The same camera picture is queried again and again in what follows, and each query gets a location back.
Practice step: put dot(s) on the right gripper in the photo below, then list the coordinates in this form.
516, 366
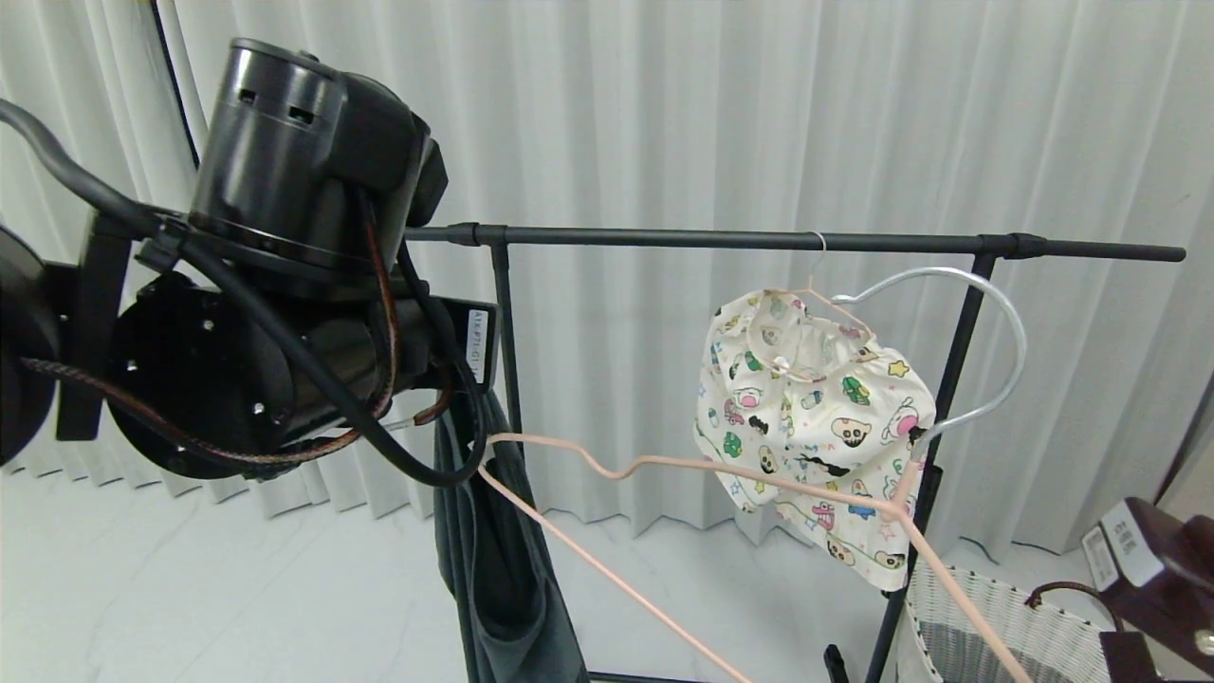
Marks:
1176, 560

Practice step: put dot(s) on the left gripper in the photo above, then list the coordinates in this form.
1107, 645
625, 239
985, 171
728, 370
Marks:
209, 379

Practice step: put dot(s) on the dark teal garment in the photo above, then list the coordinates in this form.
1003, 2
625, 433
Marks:
503, 569

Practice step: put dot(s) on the cream printed shorts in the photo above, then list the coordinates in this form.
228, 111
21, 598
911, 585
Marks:
816, 417

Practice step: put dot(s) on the pink clothes hanger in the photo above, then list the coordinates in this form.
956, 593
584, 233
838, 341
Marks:
664, 462
818, 249

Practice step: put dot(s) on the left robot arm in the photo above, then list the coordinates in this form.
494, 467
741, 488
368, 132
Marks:
275, 161

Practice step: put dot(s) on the white laundry basket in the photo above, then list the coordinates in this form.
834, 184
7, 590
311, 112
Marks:
986, 626

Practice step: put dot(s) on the black clothes rack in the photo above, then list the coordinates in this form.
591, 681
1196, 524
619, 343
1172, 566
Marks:
711, 239

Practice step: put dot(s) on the white curtain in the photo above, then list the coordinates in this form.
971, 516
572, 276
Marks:
711, 114

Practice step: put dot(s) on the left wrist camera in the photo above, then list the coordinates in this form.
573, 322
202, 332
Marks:
432, 185

